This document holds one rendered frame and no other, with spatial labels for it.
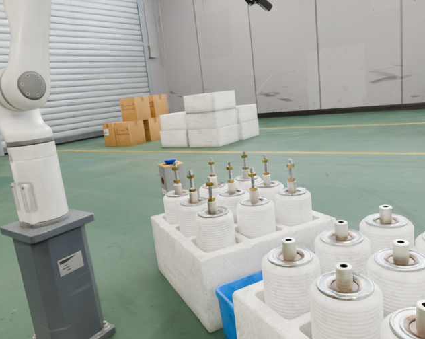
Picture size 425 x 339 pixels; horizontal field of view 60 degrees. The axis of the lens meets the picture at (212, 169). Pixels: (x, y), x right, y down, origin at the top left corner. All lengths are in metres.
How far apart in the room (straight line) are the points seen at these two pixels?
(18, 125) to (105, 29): 6.50
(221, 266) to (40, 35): 0.61
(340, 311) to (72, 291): 0.57
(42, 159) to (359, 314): 0.64
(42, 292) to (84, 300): 0.09
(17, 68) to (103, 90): 6.26
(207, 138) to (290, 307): 3.24
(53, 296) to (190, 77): 7.04
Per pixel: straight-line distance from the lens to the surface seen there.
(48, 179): 0.83
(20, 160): 0.83
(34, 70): 0.82
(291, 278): 0.61
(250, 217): 0.91
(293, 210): 0.97
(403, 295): 0.62
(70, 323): 0.91
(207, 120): 3.76
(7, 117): 0.87
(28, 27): 0.84
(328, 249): 0.68
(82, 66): 6.85
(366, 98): 6.09
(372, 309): 0.54
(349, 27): 6.19
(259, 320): 0.64
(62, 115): 6.53
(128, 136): 4.79
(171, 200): 1.06
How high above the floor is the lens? 0.53
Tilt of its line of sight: 12 degrees down
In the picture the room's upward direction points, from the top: 7 degrees counter-clockwise
